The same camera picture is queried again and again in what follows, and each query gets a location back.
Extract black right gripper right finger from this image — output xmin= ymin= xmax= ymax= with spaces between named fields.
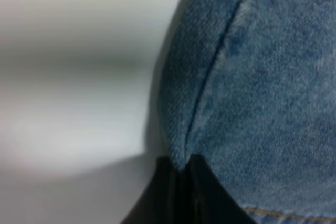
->
xmin=189 ymin=155 xmax=255 ymax=224

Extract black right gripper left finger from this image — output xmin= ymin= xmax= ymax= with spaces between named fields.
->
xmin=122 ymin=157 xmax=194 ymax=224

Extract children's blue denim shorts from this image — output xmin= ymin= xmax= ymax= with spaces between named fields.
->
xmin=159 ymin=0 xmax=335 ymax=223

